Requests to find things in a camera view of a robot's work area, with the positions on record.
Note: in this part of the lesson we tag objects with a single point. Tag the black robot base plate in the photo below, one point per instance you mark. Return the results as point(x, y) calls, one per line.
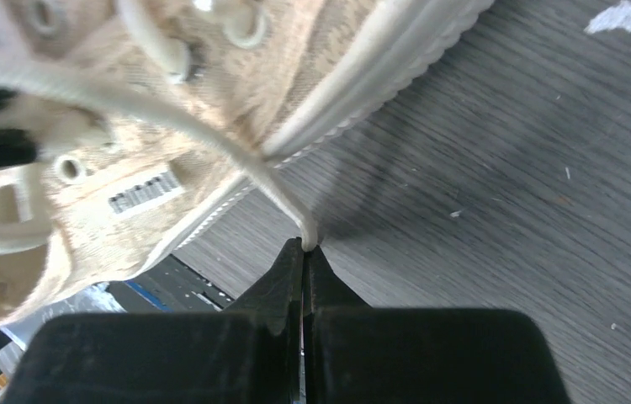
point(171, 286)

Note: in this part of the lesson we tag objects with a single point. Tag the beige sneaker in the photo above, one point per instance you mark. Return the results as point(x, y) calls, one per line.
point(152, 117)

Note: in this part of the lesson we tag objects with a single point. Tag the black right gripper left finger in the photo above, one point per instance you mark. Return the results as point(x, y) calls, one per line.
point(247, 353)

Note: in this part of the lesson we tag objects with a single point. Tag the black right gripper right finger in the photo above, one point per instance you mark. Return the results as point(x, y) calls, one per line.
point(355, 353)

